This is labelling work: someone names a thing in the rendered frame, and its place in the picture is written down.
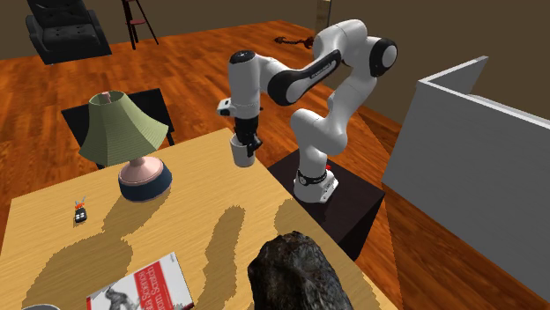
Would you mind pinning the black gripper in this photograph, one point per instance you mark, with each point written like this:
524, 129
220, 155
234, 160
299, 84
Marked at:
246, 127

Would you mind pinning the white cup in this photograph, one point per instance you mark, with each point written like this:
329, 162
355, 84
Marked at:
242, 156

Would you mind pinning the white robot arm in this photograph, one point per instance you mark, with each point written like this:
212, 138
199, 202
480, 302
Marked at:
320, 129

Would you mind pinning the light wooden table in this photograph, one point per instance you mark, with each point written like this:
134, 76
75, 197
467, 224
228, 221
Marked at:
206, 193

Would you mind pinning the dark robot stand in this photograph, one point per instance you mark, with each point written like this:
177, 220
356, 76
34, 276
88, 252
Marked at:
343, 214

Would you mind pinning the green shade pink table lamp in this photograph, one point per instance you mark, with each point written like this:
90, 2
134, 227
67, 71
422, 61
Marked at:
122, 129

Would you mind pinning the dark rock-shaped figure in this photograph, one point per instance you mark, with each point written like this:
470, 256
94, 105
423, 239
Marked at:
296, 274

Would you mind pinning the red white book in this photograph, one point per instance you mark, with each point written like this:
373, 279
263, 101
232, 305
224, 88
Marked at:
150, 285

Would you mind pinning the dark red tall stool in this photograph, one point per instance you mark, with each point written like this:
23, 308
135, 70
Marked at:
137, 21

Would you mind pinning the small black red key fob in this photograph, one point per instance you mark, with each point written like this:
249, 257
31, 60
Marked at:
80, 214

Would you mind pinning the grey partition panel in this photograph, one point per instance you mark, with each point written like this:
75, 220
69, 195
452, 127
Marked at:
464, 171

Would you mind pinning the black armchair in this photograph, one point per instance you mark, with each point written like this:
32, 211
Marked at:
64, 34

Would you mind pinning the grey round dish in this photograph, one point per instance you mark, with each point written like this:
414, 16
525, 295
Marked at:
41, 307

